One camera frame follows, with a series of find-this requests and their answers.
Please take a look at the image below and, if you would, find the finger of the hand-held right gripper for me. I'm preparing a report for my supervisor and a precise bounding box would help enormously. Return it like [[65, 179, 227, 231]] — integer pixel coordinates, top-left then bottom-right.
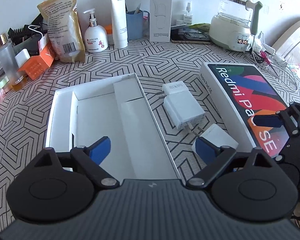
[[254, 102, 300, 137]]

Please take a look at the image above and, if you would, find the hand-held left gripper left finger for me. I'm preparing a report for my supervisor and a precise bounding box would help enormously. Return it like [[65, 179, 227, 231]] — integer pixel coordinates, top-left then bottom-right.
[[34, 136, 120, 189]]

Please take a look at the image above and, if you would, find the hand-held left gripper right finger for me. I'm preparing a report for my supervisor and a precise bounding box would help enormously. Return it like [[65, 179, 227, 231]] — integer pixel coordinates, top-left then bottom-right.
[[186, 136, 274, 188]]

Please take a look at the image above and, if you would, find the white box base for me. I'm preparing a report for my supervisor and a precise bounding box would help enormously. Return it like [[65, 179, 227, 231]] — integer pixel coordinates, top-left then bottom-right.
[[44, 73, 181, 180]]

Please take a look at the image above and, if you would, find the colourful tablet box lid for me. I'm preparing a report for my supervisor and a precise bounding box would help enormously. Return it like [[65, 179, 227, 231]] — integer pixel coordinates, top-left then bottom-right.
[[199, 62, 290, 158]]

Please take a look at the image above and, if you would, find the large white charger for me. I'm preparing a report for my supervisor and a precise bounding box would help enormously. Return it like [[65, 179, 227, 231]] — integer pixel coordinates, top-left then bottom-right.
[[163, 95, 206, 132]]

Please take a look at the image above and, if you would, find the small white labelled charger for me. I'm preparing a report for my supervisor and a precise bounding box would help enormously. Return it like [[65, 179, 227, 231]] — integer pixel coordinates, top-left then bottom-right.
[[155, 81, 188, 99]]

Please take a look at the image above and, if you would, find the geometric patterned desktop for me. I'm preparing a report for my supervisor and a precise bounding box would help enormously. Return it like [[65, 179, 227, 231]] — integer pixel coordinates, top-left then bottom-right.
[[0, 38, 300, 234]]

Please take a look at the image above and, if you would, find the white power strip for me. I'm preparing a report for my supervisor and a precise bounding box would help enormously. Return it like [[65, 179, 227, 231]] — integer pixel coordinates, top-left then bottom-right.
[[259, 39, 289, 67]]

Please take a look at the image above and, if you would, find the beige cushion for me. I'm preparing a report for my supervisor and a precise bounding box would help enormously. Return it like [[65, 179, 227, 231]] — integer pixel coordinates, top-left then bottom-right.
[[272, 19, 300, 65]]

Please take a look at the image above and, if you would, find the cream electric glass kettle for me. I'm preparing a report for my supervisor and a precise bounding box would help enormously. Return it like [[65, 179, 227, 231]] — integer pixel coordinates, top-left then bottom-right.
[[209, 0, 263, 50]]

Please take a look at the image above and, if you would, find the orange box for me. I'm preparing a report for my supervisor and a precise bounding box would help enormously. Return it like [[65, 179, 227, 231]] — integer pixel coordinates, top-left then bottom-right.
[[17, 54, 56, 81]]

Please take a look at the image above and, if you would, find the white pump bottle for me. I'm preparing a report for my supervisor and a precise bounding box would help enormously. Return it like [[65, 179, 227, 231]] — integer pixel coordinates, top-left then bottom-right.
[[83, 9, 108, 53]]

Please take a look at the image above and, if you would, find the orange and white carton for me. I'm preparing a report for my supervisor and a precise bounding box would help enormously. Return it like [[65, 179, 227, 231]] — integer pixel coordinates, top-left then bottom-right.
[[38, 35, 59, 67]]

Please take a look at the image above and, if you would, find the pile of flat packets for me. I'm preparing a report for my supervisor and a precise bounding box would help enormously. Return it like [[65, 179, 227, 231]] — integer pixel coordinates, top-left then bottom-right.
[[170, 24, 212, 45]]

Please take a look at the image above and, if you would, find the small white cube box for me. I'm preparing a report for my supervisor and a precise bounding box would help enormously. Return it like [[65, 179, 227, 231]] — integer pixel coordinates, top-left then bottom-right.
[[15, 49, 32, 68]]

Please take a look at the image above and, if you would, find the yellow brown paper bag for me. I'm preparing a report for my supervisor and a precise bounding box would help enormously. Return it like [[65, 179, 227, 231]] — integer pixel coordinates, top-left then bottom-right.
[[37, 0, 86, 63]]

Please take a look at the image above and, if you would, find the blue pen cup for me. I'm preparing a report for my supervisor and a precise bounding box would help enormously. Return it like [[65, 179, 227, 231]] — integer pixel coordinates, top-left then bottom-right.
[[126, 10, 150, 40]]

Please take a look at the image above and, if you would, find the white cosmetic tube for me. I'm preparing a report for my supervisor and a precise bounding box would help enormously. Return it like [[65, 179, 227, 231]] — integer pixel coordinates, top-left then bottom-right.
[[110, 0, 128, 49]]

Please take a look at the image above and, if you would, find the frosted bottle with gold cap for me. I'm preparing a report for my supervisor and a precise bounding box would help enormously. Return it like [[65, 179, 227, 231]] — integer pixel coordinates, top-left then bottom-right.
[[0, 35, 24, 92]]

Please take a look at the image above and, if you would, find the black desk organizer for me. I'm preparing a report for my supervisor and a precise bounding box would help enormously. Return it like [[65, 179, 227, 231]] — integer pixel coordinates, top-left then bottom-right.
[[7, 24, 49, 55]]

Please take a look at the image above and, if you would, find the small clear spray bottle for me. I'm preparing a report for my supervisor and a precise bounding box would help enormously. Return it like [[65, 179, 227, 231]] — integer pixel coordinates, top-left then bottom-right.
[[184, 2, 193, 25]]

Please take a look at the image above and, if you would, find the tall white carton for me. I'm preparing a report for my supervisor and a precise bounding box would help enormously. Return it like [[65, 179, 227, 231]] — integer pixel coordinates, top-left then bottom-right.
[[149, 0, 172, 43]]

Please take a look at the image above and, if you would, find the white cable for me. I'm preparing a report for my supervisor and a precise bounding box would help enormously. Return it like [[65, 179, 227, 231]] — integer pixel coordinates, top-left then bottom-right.
[[270, 62, 300, 91]]

